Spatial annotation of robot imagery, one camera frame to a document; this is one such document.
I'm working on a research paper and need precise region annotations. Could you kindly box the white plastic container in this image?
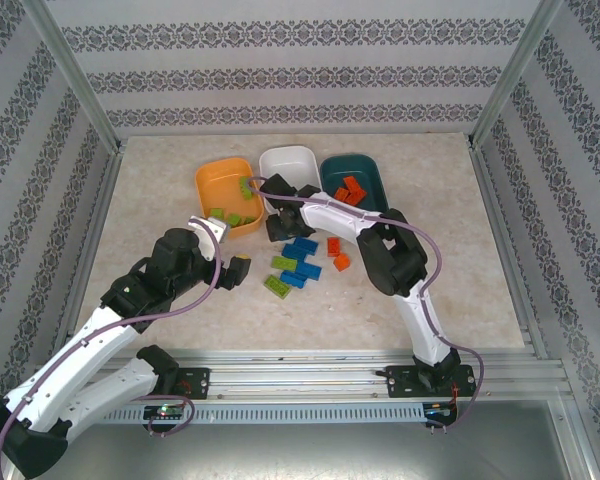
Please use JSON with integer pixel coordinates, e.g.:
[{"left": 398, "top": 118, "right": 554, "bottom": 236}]
[{"left": 258, "top": 144, "right": 321, "bottom": 214}]

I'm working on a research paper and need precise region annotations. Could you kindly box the orange plastic container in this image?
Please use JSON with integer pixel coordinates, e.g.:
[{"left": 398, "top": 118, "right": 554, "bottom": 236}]
[{"left": 194, "top": 157, "right": 266, "bottom": 240}]

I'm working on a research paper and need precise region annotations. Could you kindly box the teal plastic container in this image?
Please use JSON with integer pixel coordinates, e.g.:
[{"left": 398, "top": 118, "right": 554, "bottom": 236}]
[{"left": 319, "top": 153, "right": 387, "bottom": 214}]

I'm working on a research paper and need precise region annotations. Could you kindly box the left controller board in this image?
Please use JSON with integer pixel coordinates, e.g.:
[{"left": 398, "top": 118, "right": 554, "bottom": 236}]
[{"left": 143, "top": 405, "right": 185, "bottom": 420}]

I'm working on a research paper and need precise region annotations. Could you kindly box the controller board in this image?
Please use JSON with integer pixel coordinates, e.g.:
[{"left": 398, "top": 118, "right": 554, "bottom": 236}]
[
  {"left": 423, "top": 401, "right": 459, "bottom": 417},
  {"left": 143, "top": 405, "right": 185, "bottom": 420}
]

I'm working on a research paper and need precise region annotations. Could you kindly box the grey metal base panel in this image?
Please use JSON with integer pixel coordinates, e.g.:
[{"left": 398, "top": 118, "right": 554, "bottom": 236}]
[{"left": 4, "top": 399, "right": 596, "bottom": 480}]

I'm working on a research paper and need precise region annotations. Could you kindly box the right controller board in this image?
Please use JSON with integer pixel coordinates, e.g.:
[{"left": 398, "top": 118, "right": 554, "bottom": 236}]
[{"left": 423, "top": 401, "right": 459, "bottom": 417}]

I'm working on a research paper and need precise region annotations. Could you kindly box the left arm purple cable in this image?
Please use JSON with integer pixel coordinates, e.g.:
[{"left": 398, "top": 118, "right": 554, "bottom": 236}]
[{"left": 0, "top": 217, "right": 225, "bottom": 479}]

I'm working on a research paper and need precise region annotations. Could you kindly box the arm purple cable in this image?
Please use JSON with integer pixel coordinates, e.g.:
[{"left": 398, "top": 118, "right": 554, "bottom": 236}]
[
  {"left": 247, "top": 175, "right": 485, "bottom": 431},
  {"left": 0, "top": 217, "right": 225, "bottom": 479}
]

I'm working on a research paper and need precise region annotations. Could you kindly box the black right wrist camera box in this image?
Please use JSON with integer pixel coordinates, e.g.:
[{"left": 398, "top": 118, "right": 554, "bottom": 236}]
[{"left": 260, "top": 173, "right": 297, "bottom": 201}]

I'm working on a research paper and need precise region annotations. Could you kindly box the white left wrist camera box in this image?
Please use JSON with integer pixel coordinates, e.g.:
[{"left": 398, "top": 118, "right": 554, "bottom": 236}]
[{"left": 186, "top": 214, "right": 231, "bottom": 262}]

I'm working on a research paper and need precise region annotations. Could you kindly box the left aluminium side rail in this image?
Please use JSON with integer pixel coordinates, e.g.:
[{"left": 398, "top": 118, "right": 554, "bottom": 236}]
[{"left": 54, "top": 139, "right": 129, "bottom": 351}]

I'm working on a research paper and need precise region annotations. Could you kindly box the aluminium side rail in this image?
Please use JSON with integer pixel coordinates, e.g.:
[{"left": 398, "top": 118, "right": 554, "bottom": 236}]
[
  {"left": 54, "top": 139, "right": 129, "bottom": 351},
  {"left": 467, "top": 137, "right": 551, "bottom": 361}
]

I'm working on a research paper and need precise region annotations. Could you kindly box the left black mount plate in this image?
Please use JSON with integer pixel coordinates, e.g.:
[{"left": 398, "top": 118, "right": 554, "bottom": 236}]
[{"left": 177, "top": 367, "right": 212, "bottom": 401}]

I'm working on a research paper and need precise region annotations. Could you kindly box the black mount plate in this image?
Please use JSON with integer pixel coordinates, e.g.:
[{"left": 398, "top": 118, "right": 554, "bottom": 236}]
[
  {"left": 177, "top": 367, "right": 212, "bottom": 401},
  {"left": 385, "top": 364, "right": 476, "bottom": 400}
]

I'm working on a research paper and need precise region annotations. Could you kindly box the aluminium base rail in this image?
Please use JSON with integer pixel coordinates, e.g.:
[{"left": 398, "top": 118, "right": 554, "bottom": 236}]
[{"left": 32, "top": 348, "right": 569, "bottom": 402}]

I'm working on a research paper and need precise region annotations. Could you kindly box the short purple cable loop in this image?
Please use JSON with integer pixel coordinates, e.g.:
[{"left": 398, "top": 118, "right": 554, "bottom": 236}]
[{"left": 147, "top": 396, "right": 197, "bottom": 437}]

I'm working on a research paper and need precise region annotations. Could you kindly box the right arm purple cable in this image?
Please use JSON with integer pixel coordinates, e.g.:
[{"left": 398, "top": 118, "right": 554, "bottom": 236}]
[{"left": 247, "top": 175, "right": 485, "bottom": 431}]

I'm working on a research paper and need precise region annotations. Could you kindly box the slotted grey cable tray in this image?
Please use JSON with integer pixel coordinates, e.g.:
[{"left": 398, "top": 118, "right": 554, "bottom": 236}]
[{"left": 87, "top": 403, "right": 427, "bottom": 426}]

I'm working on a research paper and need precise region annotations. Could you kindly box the right black mount plate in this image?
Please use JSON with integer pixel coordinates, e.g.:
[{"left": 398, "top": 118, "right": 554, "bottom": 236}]
[{"left": 385, "top": 364, "right": 476, "bottom": 400}]

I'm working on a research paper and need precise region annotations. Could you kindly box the left aluminium corner post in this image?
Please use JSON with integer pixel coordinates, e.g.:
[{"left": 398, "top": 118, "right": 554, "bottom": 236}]
[{"left": 22, "top": 0, "right": 126, "bottom": 151}]

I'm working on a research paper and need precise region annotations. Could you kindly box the aluminium corner post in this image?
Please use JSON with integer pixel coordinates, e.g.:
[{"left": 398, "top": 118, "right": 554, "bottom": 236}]
[
  {"left": 22, "top": 0, "right": 126, "bottom": 151},
  {"left": 467, "top": 0, "right": 569, "bottom": 151}
]

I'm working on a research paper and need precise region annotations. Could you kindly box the right aluminium side rail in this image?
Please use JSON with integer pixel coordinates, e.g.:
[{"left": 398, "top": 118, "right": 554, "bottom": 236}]
[{"left": 467, "top": 137, "right": 551, "bottom": 361}]

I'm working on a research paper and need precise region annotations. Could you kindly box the right aluminium corner post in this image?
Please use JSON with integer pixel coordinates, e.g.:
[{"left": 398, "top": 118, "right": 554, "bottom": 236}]
[{"left": 467, "top": 0, "right": 569, "bottom": 151}]

